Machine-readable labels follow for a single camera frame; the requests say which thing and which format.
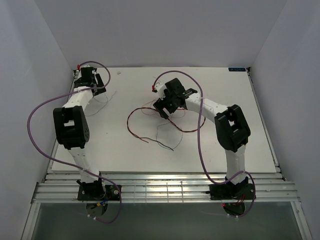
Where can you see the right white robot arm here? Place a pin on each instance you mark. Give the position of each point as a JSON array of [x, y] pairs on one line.
[[232, 129]]

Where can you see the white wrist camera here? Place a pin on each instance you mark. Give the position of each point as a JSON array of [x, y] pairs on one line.
[[159, 88], [82, 66]]

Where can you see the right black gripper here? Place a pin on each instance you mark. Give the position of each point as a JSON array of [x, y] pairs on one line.
[[160, 104]]

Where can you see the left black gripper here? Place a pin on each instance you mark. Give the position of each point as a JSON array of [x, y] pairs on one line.
[[98, 80]]

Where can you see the right blue label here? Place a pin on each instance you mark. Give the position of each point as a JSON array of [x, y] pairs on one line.
[[237, 69]]

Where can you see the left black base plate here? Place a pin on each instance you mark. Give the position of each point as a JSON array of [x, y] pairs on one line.
[[110, 194]]

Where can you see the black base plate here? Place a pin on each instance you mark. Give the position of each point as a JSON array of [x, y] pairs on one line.
[[110, 194], [231, 192]]

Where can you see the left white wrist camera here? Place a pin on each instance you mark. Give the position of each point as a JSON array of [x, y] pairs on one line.
[[82, 66]]

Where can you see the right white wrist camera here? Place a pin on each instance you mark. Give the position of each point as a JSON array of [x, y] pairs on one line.
[[159, 88]]

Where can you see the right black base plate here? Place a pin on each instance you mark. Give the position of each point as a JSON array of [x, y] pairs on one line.
[[231, 192]]

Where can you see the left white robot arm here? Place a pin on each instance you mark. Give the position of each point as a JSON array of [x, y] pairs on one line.
[[71, 127]]

